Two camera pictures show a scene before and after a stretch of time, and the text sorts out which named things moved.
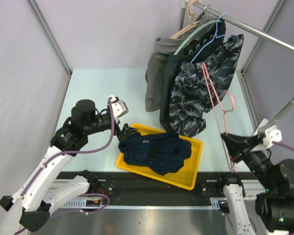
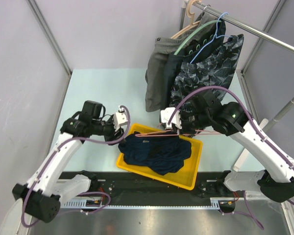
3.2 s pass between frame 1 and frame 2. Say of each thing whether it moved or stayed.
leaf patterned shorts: stayed
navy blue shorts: stayed
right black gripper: moved
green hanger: stayed
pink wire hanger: moved
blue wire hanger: stayed
